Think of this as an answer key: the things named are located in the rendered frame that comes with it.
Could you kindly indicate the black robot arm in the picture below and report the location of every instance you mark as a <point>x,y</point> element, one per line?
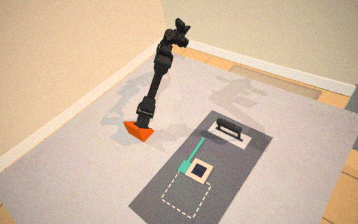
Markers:
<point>162,63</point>

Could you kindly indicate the tan square tile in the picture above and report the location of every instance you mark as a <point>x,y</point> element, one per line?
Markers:
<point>199,170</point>

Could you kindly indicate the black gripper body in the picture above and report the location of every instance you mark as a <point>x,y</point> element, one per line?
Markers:
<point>180,25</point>

